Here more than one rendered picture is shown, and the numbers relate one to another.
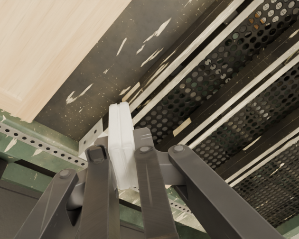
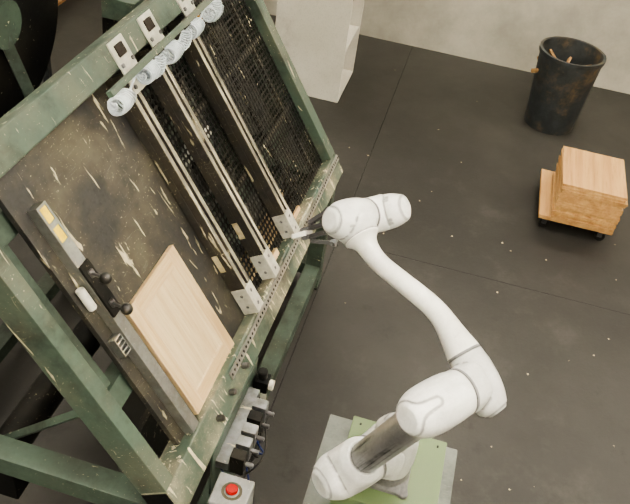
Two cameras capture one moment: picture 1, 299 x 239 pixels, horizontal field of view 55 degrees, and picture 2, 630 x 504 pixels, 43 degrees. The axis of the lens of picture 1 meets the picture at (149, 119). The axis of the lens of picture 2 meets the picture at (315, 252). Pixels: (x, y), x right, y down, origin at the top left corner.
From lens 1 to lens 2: 2.37 m
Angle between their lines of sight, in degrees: 24
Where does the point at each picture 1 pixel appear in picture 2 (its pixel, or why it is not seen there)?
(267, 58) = (204, 161)
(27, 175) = not seen: hidden behind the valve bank
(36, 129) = (239, 338)
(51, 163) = (260, 336)
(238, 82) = (215, 184)
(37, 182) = not seen: hidden behind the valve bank
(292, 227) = (318, 137)
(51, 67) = (205, 313)
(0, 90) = (216, 353)
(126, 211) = (288, 316)
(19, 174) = not seen: hidden behind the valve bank
